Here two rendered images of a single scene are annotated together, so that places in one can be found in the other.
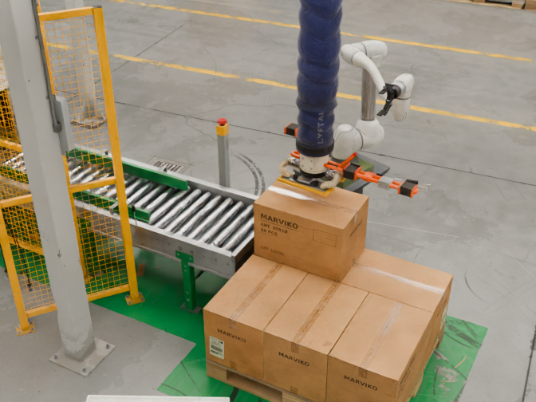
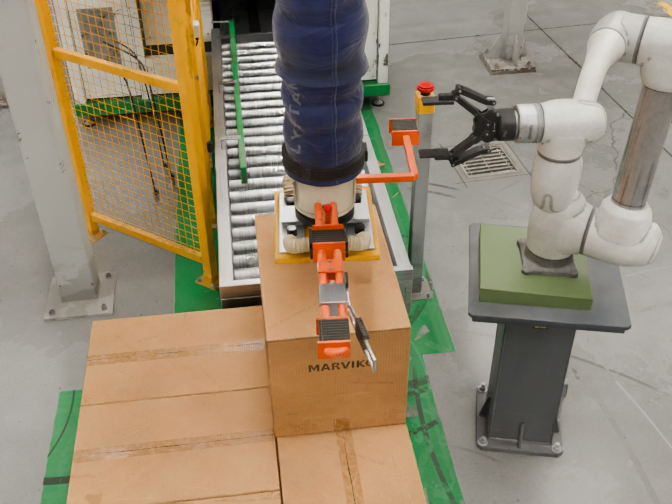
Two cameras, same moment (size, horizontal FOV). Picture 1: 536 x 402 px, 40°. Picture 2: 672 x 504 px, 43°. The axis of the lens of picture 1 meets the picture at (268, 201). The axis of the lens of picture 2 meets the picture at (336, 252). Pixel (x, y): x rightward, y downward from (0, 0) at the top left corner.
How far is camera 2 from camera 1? 3.44 m
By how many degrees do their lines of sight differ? 44
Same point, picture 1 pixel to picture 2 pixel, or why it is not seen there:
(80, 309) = (64, 233)
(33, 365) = (38, 273)
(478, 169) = not seen: outside the picture
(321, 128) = (296, 121)
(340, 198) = (366, 296)
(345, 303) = (221, 472)
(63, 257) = (25, 145)
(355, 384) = not seen: outside the picture
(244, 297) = (147, 348)
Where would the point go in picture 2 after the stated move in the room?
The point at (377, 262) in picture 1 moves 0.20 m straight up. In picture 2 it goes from (380, 460) to (382, 414)
